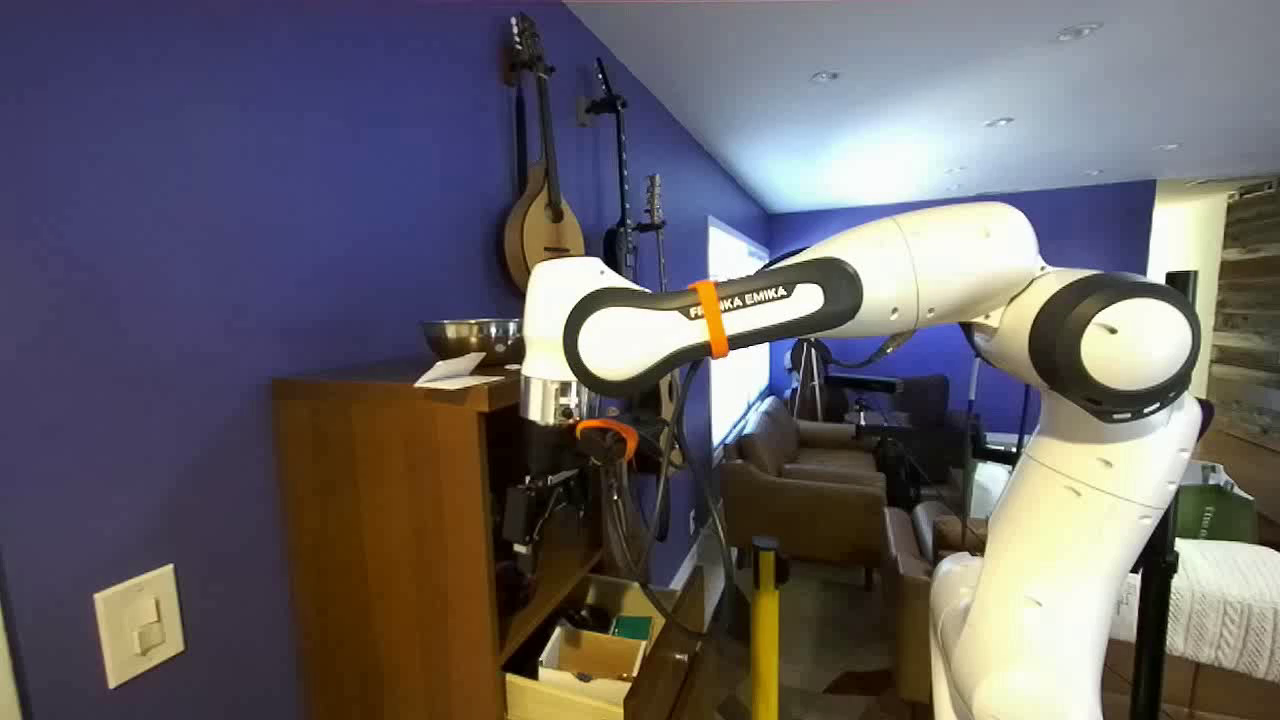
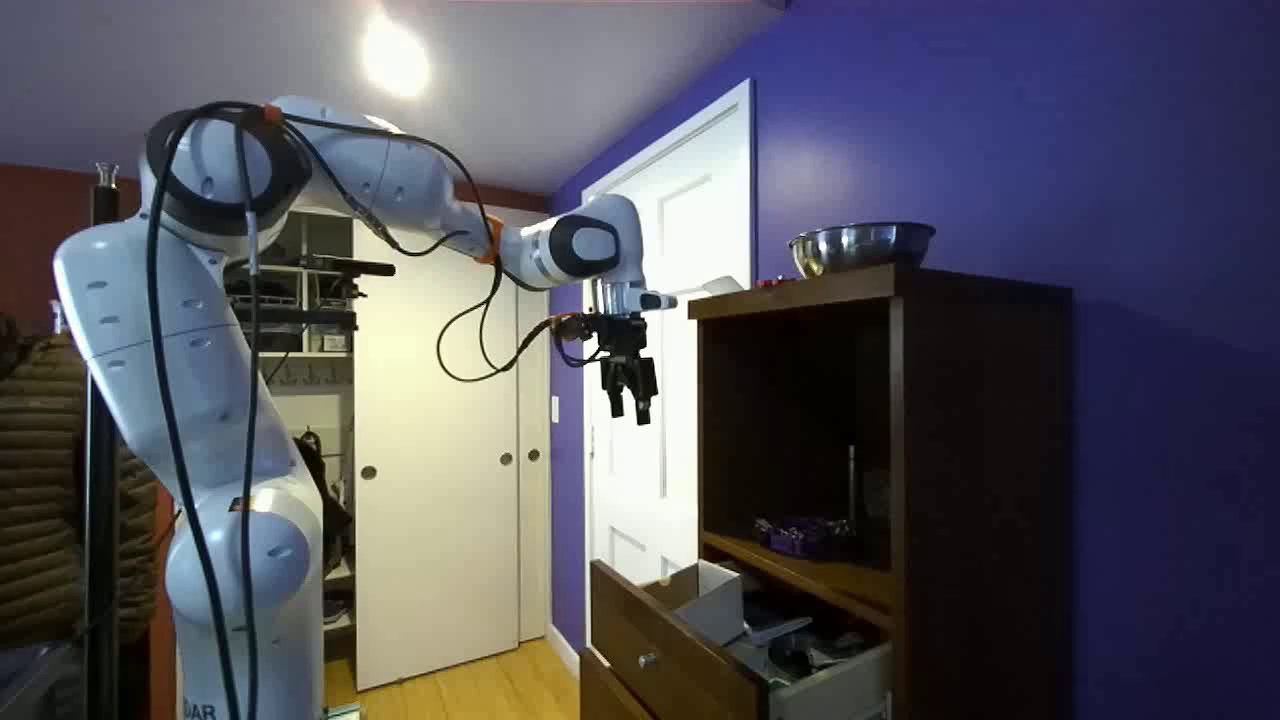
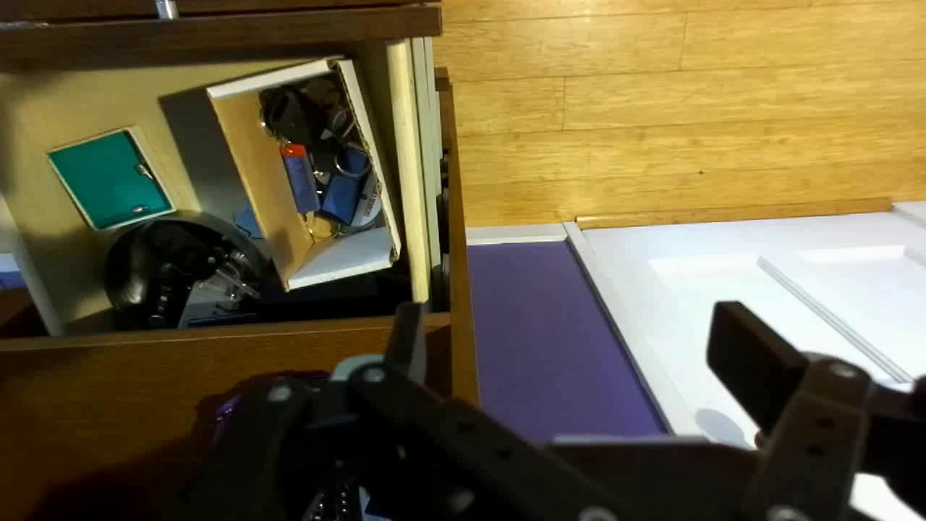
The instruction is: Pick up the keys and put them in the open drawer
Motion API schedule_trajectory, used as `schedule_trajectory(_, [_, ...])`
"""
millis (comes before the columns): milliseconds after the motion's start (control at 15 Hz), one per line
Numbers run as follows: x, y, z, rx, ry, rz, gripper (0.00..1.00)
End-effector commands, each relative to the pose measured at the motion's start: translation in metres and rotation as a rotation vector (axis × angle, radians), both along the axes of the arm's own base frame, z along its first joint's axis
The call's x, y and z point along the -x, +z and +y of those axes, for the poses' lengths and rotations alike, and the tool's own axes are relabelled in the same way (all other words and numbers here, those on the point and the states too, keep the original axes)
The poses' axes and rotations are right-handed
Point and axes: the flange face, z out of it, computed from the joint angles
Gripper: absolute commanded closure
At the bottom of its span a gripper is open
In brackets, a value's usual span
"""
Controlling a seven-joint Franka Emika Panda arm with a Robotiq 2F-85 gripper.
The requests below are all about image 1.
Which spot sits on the black tripod stand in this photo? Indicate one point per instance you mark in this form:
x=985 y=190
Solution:
x=1158 y=566

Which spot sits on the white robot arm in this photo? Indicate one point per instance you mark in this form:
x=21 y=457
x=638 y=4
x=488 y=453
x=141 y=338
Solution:
x=1020 y=624

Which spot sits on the yellow pole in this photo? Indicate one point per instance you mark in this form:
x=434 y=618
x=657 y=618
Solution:
x=764 y=628

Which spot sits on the brown leather sofa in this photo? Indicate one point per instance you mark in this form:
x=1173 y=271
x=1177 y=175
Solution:
x=807 y=484

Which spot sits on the white box in drawer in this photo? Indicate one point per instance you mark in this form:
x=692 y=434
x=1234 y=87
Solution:
x=592 y=665

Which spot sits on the white bed cover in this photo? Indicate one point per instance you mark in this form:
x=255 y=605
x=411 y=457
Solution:
x=1227 y=605

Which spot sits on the white wall light switch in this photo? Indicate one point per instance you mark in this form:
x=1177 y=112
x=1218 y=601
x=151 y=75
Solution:
x=137 y=624

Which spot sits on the hanging mandolin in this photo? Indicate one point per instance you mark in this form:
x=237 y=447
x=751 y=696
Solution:
x=537 y=224

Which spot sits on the open wooden drawer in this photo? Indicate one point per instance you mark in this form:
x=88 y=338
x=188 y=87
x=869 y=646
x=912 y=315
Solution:
x=664 y=618

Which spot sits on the brown wooden cabinet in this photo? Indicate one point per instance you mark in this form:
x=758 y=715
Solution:
x=391 y=512

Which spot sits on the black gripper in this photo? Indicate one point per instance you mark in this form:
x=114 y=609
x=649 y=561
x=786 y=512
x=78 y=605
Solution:
x=585 y=471

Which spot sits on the silver metal bowl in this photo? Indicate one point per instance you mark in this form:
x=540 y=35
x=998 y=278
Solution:
x=499 y=338

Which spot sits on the white paper sheet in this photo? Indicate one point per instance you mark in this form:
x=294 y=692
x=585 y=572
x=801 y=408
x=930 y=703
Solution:
x=451 y=374

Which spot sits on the black hanging string instrument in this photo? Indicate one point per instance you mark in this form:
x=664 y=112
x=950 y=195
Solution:
x=627 y=230

